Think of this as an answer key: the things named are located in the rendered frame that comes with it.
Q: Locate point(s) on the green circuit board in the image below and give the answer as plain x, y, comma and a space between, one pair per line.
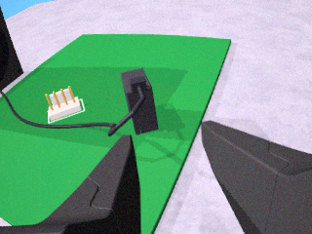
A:
81, 84

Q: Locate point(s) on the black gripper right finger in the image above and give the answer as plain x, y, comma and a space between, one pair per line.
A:
268, 185

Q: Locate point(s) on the black cooling fan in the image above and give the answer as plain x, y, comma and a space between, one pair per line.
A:
10, 68

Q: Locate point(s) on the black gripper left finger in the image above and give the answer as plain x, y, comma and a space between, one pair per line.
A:
106, 202

